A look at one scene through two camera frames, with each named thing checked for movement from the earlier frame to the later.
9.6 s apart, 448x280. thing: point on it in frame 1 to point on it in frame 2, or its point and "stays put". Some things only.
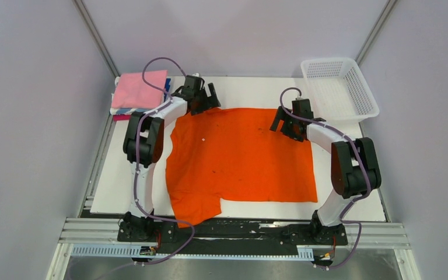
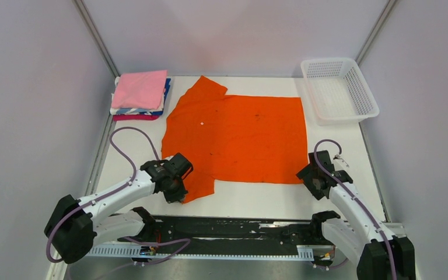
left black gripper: x=210 y=102 to x=179 y=196
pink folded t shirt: x=130 y=91 stays put
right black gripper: x=280 y=116 to x=304 y=175
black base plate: x=225 y=231 stays put
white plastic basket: x=339 y=91 stays put
